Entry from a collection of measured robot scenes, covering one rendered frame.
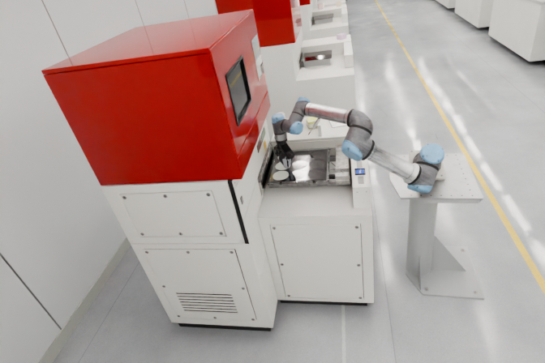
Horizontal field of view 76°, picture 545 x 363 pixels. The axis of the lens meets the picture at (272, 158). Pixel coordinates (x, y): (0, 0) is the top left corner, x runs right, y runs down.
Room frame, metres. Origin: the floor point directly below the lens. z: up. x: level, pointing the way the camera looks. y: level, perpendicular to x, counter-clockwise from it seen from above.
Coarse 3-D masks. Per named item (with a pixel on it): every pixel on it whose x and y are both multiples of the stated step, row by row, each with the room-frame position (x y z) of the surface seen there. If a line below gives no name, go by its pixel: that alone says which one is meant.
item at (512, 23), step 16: (496, 0) 6.11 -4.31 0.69; (512, 0) 5.54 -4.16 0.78; (528, 0) 4.98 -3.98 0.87; (544, 0) 4.67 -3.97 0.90; (496, 16) 6.01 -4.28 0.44; (512, 16) 5.44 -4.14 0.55; (528, 16) 4.95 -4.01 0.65; (544, 16) 4.64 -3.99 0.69; (496, 32) 5.90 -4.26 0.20; (512, 32) 5.34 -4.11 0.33; (528, 32) 4.85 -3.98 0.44; (544, 32) 4.63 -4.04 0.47; (512, 48) 5.24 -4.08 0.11; (528, 48) 4.76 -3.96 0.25; (544, 48) 4.62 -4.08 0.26
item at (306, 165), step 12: (276, 156) 2.00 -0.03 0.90; (300, 156) 1.94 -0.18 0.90; (312, 156) 1.91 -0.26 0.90; (324, 156) 1.88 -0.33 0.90; (300, 168) 1.81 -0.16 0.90; (312, 168) 1.78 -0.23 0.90; (324, 168) 1.75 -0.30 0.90; (276, 180) 1.72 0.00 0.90; (288, 180) 1.70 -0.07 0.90; (300, 180) 1.68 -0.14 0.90
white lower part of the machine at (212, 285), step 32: (256, 224) 1.48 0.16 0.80; (160, 256) 1.46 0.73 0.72; (192, 256) 1.41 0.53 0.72; (224, 256) 1.36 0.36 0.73; (256, 256) 1.36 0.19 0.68; (160, 288) 1.49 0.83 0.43; (192, 288) 1.43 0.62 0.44; (224, 288) 1.38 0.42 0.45; (256, 288) 1.33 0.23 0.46; (192, 320) 1.46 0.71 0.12; (224, 320) 1.40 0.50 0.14; (256, 320) 1.35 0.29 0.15
